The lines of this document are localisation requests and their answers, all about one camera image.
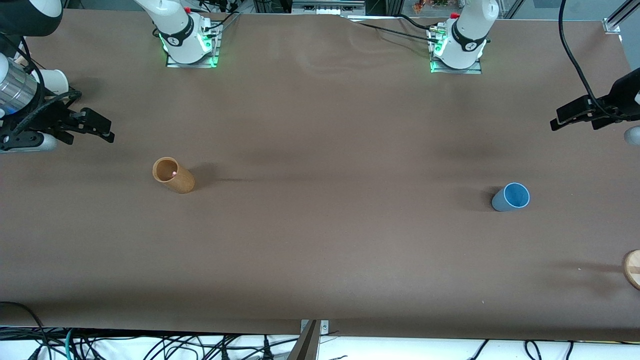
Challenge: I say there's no blue plastic cup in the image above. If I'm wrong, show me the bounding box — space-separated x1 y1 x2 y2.
491 182 531 212

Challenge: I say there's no white paper cup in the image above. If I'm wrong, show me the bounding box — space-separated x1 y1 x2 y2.
37 68 70 96

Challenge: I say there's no bamboo chopstick holder cup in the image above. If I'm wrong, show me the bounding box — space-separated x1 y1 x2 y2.
152 156 196 195

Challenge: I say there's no round wooden disc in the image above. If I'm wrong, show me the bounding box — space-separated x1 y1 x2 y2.
622 249 640 291

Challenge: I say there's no brown table cover sheet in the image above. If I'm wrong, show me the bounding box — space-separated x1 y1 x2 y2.
0 9 640 344

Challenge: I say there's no grey equipment box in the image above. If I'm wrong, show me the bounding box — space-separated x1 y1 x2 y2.
291 0 367 16

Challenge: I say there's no dark brown slanted bar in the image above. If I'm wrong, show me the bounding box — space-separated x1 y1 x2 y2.
287 320 321 360

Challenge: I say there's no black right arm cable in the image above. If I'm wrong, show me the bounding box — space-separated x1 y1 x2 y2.
0 34 83 132

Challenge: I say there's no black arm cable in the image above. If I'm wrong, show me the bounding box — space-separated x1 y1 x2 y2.
558 0 617 120
0 34 83 132

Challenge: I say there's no aluminium frame profile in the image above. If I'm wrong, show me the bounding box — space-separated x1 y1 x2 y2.
602 0 640 35

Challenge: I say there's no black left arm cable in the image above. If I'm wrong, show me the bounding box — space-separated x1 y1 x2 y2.
558 0 617 120

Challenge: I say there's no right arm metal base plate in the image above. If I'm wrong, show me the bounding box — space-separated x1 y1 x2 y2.
165 22 221 69

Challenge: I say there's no thin black base cable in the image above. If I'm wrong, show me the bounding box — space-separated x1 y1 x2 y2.
344 16 442 45

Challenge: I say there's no small metal bracket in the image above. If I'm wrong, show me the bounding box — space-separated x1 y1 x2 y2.
300 319 330 335

